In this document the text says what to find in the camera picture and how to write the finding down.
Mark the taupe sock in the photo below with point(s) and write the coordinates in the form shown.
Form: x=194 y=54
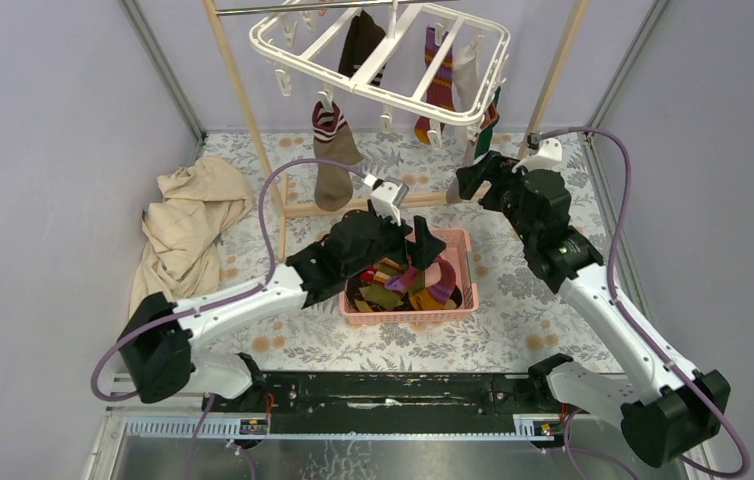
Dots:
x=333 y=141

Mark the white clip hanger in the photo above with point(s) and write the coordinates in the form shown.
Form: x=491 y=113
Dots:
x=403 y=14

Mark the olive orange striped sock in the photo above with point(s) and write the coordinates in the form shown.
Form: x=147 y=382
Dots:
x=389 y=267

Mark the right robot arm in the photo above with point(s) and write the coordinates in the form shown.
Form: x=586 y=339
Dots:
x=659 y=407

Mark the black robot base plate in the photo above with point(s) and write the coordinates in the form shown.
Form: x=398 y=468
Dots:
x=394 y=403

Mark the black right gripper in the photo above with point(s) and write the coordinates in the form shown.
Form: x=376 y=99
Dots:
x=493 y=167

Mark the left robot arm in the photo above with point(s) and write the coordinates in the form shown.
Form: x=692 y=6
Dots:
x=163 y=344

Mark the purple striped sock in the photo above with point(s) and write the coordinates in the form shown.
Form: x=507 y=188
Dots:
x=439 y=93

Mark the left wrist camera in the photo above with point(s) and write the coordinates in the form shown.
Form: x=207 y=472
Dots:
x=386 y=197

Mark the beige cloth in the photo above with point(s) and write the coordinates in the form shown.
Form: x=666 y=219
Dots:
x=199 y=202

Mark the wooden drying rack frame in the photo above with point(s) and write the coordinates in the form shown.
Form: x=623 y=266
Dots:
x=307 y=28

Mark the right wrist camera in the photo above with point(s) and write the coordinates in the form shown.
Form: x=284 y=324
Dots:
x=544 y=154

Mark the magenta purple-cuff sock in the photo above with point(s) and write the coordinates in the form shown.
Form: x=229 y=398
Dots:
x=430 y=281

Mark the dark brown tan argyle sock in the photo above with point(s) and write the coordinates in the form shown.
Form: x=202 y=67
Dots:
x=373 y=296

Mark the metal hanging rod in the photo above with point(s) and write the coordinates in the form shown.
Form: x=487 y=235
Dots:
x=297 y=7

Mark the green sock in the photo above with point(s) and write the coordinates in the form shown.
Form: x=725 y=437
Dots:
x=491 y=119

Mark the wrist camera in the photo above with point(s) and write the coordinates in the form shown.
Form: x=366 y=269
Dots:
x=544 y=154
x=386 y=197

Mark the floral patterned mat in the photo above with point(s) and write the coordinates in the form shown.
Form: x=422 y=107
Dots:
x=518 y=323

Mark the pink plastic basket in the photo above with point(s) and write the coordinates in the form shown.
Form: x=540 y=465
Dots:
x=458 y=252

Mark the black red yellow argyle sock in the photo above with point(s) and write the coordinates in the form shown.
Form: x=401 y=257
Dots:
x=373 y=275

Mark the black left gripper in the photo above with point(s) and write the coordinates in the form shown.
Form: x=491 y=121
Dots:
x=421 y=253

